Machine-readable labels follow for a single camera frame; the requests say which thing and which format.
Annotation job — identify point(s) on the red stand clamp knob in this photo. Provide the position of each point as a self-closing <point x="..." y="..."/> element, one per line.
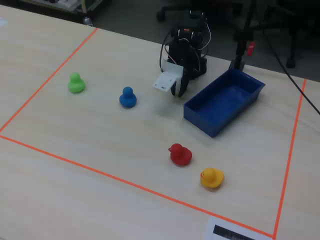
<point x="250" y="48"/>

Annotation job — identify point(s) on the black office chair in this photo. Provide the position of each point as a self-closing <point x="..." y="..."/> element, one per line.
<point x="295" y="30"/>

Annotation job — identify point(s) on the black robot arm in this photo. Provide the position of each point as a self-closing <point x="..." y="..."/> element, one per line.
<point x="193" y="27"/>

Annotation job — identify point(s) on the black office chair base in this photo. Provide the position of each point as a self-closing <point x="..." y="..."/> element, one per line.
<point x="165" y="12"/>

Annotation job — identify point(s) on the blue rubber duck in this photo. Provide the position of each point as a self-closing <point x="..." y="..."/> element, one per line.
<point x="128" y="98"/>

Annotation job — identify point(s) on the orange tape strip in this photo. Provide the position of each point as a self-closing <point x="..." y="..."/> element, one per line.
<point x="290" y="155"/>
<point x="130" y="184"/>
<point x="50" y="76"/>

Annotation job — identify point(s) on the white paper with black print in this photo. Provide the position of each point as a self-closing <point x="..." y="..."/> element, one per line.
<point x="225" y="231"/>

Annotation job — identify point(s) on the blue plastic box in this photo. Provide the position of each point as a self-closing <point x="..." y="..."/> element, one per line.
<point x="220" y="105"/>

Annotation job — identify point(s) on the red rubber duck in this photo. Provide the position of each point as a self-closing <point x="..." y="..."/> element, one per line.
<point x="180" y="155"/>

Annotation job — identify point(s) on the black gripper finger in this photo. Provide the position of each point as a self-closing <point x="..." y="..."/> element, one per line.
<point x="174" y="89"/>
<point x="183" y="83"/>

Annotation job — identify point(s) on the yellow rubber duck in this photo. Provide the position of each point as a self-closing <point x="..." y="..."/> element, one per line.
<point x="212" y="178"/>

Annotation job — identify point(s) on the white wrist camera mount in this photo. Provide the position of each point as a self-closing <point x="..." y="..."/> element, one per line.
<point x="167" y="78"/>

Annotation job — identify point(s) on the green rubber duck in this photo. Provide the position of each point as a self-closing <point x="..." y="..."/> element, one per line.
<point x="76" y="83"/>

